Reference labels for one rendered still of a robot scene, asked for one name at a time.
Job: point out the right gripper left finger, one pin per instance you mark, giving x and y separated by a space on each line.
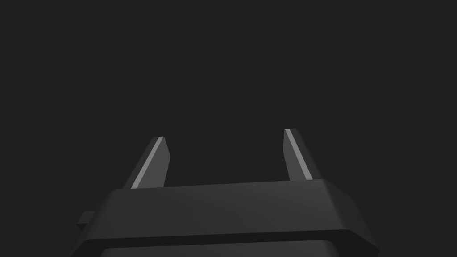
152 167

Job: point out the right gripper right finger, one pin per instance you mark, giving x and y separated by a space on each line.
295 161

